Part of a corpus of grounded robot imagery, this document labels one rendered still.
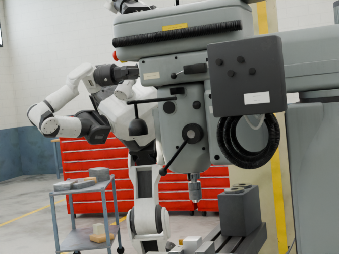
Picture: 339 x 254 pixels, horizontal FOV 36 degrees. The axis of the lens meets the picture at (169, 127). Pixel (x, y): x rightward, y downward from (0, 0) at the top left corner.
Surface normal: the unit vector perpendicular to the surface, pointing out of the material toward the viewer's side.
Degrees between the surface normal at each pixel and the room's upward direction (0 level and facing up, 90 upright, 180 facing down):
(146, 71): 90
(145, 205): 61
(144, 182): 75
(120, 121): 107
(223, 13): 90
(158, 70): 90
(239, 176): 90
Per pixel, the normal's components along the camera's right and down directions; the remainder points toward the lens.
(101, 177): 0.55, 0.00
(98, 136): 0.61, 0.57
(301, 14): -0.35, 0.09
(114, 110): -0.18, -0.63
